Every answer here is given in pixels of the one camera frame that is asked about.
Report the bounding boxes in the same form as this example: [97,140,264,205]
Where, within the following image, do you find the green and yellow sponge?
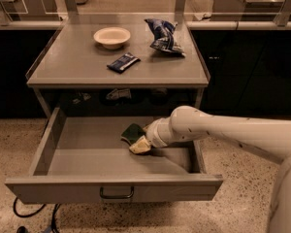
[121,123,146,146]

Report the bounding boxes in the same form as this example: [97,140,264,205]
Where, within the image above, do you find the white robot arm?
[122,106,291,233]

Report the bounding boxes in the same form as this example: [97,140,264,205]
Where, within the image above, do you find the grey open top drawer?
[5,108,223,204]

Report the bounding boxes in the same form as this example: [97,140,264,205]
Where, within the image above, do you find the grey counter cabinet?
[27,13,210,116]

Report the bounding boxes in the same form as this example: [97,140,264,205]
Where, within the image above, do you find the dark blue snack packet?
[107,52,140,74]

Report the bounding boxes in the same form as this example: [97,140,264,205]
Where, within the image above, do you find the white bowl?
[93,27,131,50]

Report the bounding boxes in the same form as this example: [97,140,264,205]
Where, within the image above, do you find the blue chip bag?
[145,18,185,56]

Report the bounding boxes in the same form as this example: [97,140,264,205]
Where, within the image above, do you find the black drawer handle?
[99,186,135,200]

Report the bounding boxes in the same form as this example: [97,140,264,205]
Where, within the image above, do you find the black floor cable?
[12,196,62,233]

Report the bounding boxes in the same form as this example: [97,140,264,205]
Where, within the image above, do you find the white horizontal rail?
[0,20,291,31]

